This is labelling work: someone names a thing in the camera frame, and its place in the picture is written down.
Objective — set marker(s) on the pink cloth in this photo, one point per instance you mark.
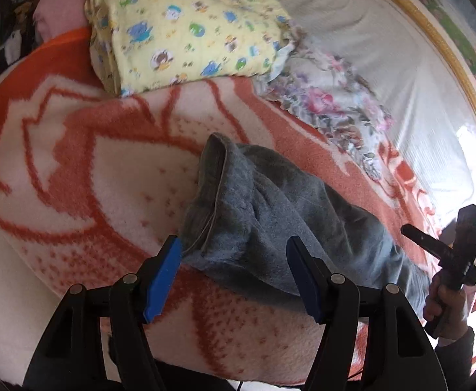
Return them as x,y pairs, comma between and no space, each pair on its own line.
58,12

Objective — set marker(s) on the floral ruffled pillow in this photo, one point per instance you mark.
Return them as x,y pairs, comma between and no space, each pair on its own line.
327,102

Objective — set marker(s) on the orange and white blanket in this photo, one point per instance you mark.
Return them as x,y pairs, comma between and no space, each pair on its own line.
99,195

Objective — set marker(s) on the person's right hand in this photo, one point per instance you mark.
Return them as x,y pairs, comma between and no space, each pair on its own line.
445,309

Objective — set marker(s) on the grey pants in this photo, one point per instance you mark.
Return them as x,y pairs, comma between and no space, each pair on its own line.
270,228

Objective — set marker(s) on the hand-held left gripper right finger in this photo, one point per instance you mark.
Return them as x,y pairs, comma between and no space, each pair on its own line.
303,281

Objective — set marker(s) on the person's right forearm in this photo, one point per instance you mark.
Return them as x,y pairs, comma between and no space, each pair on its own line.
455,358

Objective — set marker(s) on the yellow cartoon print quilt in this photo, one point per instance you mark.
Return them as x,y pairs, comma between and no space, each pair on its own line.
181,28

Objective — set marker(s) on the colourful printed items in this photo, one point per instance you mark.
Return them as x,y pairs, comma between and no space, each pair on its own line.
5,8

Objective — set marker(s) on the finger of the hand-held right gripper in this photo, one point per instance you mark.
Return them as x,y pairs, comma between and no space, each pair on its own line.
423,241

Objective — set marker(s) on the white bed sheet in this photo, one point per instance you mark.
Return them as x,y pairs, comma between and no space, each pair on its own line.
384,69

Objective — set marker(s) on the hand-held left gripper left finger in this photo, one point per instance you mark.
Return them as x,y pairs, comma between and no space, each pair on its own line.
165,277

